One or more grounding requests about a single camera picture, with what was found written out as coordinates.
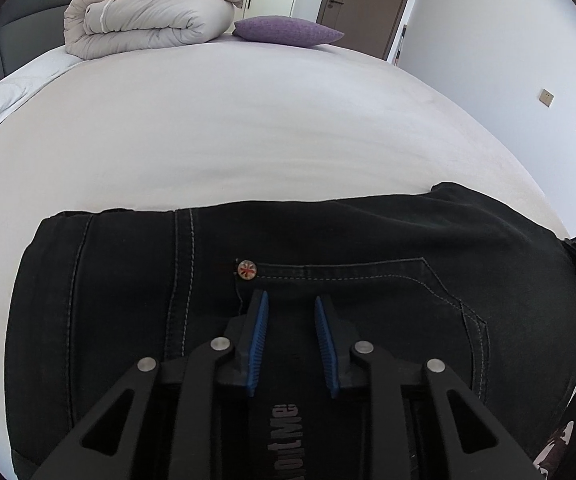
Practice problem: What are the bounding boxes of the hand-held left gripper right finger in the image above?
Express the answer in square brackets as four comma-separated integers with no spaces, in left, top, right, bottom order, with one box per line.
[314,295,544,480]

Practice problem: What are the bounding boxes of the flat white pillow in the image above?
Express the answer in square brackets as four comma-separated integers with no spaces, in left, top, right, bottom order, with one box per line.
[0,52,85,157]

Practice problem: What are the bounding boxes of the grey padded headboard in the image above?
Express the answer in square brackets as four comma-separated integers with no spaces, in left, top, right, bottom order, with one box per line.
[0,0,78,103]

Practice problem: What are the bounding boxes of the folded beige duvet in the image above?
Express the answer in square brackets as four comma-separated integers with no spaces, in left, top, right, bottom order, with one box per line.
[64,0,244,59]

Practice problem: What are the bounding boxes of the thin stick beside door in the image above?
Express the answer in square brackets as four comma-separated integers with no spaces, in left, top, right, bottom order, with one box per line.
[393,25,409,66]

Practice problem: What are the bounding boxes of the purple pillow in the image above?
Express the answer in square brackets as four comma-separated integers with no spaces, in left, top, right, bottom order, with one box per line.
[232,16,345,48]

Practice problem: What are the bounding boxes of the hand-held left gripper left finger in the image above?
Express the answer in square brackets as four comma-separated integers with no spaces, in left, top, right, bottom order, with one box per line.
[30,290,270,480]

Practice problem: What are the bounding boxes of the black denim pants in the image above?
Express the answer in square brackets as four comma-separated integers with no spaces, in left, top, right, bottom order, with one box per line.
[4,181,576,480]

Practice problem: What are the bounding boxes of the brown door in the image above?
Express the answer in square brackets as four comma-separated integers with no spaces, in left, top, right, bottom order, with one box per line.
[316,0,421,61]

